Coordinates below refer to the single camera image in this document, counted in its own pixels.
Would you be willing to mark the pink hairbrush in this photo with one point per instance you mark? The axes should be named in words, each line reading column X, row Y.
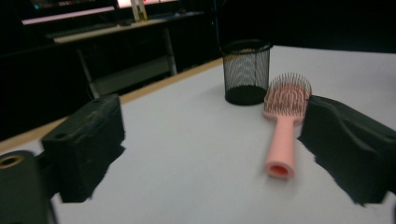
column 281, row 140

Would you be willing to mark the computer monitor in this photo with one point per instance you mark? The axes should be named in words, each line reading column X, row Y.
column 65, row 15

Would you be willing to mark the black mesh pen holder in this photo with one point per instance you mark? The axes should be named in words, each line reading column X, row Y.
column 246, row 97

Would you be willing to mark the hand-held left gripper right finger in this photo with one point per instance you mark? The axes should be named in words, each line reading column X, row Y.
column 348, row 146

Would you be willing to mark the yellowish monitor stand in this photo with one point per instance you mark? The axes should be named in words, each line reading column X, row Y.
column 138, row 11

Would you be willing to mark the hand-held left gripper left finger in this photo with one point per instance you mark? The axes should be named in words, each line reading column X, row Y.
column 84, row 146

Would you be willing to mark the white metal stand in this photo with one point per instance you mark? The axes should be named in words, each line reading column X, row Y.
column 170, row 46

